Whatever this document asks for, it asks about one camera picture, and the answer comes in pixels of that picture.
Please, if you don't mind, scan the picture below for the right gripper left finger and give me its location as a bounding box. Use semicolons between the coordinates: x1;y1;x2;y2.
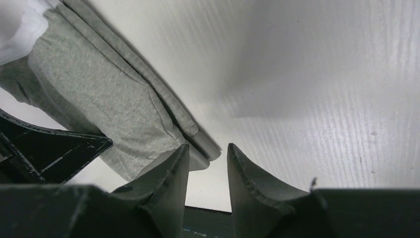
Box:
0;144;189;238

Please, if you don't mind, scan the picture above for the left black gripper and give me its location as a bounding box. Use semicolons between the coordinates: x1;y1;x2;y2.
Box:
0;111;113;184

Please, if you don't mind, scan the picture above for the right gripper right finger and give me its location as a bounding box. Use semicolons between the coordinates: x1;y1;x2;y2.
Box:
227;143;420;238

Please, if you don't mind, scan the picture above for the grey underwear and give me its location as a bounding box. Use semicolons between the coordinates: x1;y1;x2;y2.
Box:
0;0;220;181

